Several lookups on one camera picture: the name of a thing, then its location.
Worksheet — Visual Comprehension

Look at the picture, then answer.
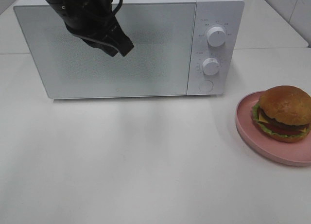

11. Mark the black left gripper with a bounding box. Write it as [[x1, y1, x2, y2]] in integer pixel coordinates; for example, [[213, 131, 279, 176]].
[[63, 5, 134, 57]]

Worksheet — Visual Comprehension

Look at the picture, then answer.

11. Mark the white microwave door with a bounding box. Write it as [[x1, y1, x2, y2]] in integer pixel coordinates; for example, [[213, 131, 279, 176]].
[[14, 3, 195, 99]]

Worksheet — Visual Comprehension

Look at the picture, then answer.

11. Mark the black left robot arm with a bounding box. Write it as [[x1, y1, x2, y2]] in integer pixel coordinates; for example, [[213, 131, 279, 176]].
[[45, 0, 134, 56]]

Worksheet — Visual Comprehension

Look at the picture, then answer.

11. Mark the white microwave knob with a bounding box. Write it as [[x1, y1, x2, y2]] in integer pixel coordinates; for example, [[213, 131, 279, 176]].
[[202, 57, 220, 76], [207, 25, 226, 47]]

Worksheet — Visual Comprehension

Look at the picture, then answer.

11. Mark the round white door button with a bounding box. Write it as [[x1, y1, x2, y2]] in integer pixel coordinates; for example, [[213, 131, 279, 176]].
[[199, 80, 214, 93]]

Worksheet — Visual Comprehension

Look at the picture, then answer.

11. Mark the white microwave oven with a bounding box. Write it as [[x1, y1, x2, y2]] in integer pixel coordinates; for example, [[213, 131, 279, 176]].
[[14, 0, 244, 96]]

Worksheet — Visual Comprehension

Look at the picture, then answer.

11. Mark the pink round plate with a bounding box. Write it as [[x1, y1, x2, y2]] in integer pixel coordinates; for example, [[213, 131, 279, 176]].
[[235, 91, 311, 167]]

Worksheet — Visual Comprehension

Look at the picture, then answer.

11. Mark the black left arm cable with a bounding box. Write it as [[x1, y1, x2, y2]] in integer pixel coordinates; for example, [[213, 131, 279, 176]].
[[70, 0, 124, 44]]

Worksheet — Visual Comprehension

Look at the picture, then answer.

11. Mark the burger with lettuce and cheese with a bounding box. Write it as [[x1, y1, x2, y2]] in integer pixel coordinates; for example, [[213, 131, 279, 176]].
[[252, 86, 311, 143]]

